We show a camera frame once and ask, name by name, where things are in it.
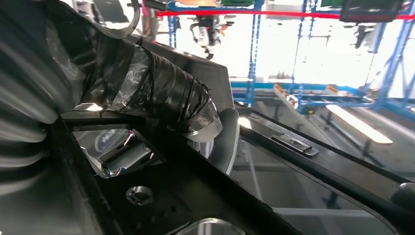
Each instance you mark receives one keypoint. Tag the blue metal shelving rack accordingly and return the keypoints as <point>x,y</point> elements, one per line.
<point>172,29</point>
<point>381,97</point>
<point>254,48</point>

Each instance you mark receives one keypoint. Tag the black humanoid robot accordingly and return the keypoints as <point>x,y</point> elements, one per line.
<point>207,34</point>

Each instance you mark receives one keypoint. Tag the long red barrier belt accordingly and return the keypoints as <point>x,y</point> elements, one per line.
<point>259,13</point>

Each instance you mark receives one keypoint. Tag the dark framed screen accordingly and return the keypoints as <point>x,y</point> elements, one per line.
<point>369,11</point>

